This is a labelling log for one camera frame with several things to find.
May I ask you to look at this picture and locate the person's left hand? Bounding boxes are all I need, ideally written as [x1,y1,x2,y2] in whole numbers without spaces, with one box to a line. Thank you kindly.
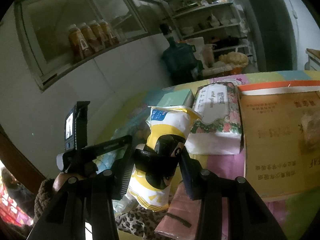
[53,172,83,194]

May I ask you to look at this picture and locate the mint green tissue box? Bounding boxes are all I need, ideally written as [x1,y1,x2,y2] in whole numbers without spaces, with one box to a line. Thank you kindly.
[157,89,194,107]

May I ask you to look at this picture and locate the metal storage shelf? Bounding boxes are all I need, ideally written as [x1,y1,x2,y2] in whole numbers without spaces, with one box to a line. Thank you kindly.
[162,0,253,57]

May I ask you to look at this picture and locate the kitchen counter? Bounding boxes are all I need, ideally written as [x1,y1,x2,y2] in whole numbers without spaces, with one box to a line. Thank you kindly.
[305,48,320,71]

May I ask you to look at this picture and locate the beige woven hat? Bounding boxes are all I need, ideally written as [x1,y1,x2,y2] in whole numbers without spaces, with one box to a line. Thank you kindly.
[219,51,249,68]

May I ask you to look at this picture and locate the pink plush bear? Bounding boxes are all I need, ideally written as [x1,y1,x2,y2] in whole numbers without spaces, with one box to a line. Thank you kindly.
[301,111,319,151]

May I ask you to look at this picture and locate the yellow white plush doll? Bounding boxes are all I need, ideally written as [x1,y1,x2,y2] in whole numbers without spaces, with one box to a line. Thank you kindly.
[128,106,202,212]

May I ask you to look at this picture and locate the floral tissue pack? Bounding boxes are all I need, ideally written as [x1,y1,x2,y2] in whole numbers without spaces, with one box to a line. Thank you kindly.
[185,82,242,155]

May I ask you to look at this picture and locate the orange cardboard box tray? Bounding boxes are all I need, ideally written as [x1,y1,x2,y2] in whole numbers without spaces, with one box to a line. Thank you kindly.
[237,80,319,202]

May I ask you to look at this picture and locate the amber jars on sill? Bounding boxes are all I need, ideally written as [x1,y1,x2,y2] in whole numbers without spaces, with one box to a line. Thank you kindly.
[68,20,120,62]

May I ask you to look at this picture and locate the dark grey refrigerator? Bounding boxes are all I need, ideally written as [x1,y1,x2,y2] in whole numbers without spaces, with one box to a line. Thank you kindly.
[239,0,297,72]

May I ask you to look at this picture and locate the leopard print cloth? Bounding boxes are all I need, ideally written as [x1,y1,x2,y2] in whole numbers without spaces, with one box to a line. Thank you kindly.
[115,207,170,240]

